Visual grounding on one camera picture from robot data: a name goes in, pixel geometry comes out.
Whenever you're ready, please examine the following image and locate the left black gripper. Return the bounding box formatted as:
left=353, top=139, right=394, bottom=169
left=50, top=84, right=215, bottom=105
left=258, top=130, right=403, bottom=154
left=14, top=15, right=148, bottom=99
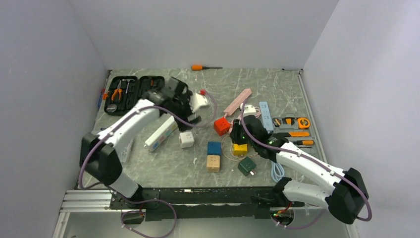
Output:
left=171, top=90, right=202, bottom=131

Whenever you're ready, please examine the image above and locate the yellow cube adapter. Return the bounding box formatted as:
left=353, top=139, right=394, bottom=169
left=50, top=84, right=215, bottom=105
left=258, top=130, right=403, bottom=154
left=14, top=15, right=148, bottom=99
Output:
left=232, top=143, right=248, bottom=157

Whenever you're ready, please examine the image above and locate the red cube adapter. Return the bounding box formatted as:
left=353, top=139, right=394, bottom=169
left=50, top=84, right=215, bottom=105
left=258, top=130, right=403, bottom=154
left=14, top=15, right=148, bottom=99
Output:
left=213, top=117, right=231, bottom=136

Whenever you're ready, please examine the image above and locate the white power strip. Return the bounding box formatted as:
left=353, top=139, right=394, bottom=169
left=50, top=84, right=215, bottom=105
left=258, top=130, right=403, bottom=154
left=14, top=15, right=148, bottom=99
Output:
left=144, top=116, right=178, bottom=152

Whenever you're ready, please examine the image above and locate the blue cube adapter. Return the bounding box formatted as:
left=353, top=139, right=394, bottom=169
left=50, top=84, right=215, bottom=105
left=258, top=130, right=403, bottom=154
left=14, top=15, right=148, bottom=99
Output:
left=207, top=141, right=222, bottom=156

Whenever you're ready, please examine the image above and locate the pink power strip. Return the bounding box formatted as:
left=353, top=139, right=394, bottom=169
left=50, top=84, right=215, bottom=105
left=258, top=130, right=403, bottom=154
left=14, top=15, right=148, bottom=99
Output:
left=223, top=88, right=252, bottom=117

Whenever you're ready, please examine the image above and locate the dark green cube adapter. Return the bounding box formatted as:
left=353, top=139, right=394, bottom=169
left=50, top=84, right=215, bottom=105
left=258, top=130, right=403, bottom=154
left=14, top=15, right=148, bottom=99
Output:
left=237, top=156, right=256, bottom=176

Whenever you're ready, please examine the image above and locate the white cube adapter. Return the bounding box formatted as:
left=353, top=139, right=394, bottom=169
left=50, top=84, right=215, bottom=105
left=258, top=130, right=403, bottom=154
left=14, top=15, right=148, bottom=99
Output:
left=179, top=131, right=195, bottom=148

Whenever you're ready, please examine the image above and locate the wooden beige cube adapter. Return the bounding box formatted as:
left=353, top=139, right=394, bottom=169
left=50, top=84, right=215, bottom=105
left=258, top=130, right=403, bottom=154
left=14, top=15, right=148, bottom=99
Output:
left=206, top=155, right=220, bottom=173

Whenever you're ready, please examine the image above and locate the light blue power strip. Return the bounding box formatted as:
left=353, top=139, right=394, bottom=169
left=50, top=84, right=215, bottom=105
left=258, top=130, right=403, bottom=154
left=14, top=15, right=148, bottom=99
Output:
left=259, top=101, right=274, bottom=133

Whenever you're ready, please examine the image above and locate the light blue cable with plug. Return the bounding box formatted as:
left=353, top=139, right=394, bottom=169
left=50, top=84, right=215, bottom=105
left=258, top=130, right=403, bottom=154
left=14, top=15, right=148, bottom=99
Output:
left=271, top=161, right=285, bottom=183

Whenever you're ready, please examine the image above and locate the black tool case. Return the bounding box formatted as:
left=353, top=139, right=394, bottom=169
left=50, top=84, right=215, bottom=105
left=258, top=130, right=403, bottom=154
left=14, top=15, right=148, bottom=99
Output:
left=103, top=75, right=165, bottom=116

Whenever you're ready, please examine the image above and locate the grey tool case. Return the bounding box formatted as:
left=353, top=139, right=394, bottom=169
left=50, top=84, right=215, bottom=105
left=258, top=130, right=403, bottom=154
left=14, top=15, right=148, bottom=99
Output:
left=272, top=113, right=315, bottom=148

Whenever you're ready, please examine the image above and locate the clear plastic screw box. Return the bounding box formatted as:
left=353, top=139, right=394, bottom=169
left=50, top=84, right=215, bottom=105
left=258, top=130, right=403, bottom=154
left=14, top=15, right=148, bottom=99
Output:
left=117, top=139, right=134, bottom=164

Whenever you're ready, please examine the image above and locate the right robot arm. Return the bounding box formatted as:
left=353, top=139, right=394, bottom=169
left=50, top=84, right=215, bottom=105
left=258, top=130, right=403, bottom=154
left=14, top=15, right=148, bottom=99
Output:
left=229, top=116, right=372, bottom=225

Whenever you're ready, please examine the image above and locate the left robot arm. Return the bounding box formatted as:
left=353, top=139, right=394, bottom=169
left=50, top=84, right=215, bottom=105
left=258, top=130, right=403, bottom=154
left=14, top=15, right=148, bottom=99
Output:
left=78, top=77, right=209, bottom=208

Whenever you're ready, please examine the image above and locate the blue red pen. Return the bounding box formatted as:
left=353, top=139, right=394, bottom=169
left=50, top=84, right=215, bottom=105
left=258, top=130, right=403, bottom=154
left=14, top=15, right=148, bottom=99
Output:
left=97, top=88, right=105, bottom=109

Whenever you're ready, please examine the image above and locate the black base bar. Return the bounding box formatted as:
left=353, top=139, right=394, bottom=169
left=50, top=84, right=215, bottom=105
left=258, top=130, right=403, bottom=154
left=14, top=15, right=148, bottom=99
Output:
left=109, top=186, right=304, bottom=221

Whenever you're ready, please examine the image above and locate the thin pink cable loop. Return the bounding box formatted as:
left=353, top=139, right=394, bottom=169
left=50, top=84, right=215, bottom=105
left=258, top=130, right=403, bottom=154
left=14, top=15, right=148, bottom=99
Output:
left=221, top=134, right=260, bottom=162

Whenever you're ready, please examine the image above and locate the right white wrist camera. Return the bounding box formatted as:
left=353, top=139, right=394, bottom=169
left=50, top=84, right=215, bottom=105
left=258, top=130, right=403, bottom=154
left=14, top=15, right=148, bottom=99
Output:
left=239, top=104, right=257, bottom=117

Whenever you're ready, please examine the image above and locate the orange handled screwdriver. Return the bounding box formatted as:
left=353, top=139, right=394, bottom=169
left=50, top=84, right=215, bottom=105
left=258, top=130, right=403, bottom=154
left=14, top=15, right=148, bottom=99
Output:
left=191, top=65, right=222, bottom=71

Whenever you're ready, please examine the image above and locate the aluminium rail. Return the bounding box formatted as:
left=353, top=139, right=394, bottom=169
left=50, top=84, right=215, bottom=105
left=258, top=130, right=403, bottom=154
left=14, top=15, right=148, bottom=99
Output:
left=60, top=187, right=351, bottom=214

